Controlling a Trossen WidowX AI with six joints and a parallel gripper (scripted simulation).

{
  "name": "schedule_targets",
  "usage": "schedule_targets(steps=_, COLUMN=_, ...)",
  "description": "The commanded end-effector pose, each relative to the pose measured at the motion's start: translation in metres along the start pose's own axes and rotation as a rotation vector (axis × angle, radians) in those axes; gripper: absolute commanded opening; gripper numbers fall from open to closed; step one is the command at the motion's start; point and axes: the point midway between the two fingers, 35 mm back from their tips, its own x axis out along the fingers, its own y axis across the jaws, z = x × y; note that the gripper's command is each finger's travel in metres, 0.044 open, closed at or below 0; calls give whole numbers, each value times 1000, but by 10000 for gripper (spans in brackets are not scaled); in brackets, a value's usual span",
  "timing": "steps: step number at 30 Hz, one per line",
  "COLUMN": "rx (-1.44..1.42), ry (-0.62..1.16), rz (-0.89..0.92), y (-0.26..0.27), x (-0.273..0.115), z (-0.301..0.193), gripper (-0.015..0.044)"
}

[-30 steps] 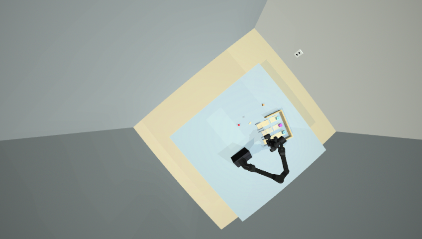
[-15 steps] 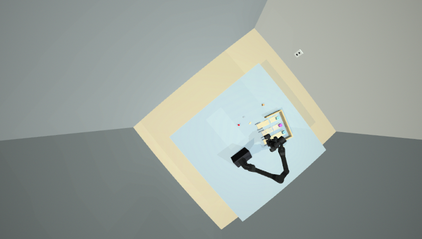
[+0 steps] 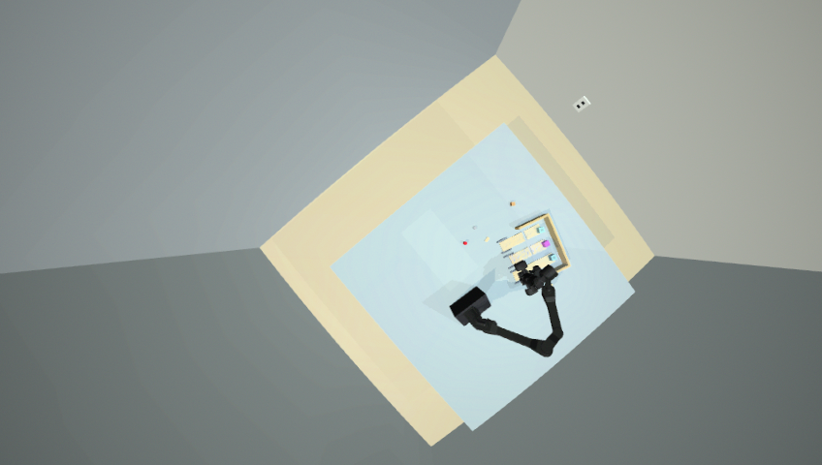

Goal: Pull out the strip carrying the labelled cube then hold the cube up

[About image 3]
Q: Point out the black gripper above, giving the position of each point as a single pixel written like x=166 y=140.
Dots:
x=524 y=275

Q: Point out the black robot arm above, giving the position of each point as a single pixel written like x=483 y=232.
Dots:
x=542 y=347

